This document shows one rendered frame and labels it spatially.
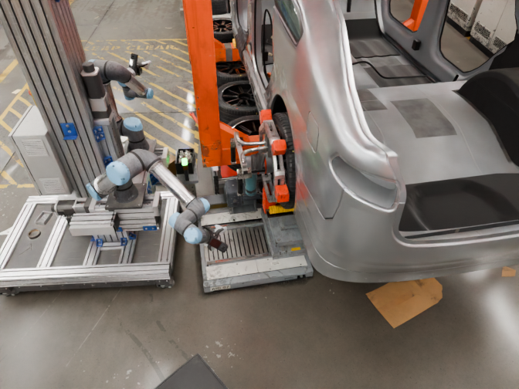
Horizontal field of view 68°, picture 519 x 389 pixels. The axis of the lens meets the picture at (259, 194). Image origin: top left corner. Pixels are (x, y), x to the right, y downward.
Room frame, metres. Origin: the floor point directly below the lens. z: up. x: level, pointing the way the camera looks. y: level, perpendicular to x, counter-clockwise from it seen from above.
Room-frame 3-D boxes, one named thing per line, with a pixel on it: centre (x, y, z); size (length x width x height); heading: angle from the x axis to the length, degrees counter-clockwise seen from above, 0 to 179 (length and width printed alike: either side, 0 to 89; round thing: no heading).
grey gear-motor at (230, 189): (2.36, 0.08, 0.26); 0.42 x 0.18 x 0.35; 101
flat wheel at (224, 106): (3.64, 0.17, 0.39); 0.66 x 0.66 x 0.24
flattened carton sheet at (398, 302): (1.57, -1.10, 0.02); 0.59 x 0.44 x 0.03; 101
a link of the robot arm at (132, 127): (2.26, 0.89, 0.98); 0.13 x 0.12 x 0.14; 80
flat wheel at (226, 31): (5.61, 0.57, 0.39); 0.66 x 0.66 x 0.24
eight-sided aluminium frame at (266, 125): (2.07, -0.07, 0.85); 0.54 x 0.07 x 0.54; 11
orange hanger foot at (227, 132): (2.56, 0.06, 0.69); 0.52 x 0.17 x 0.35; 101
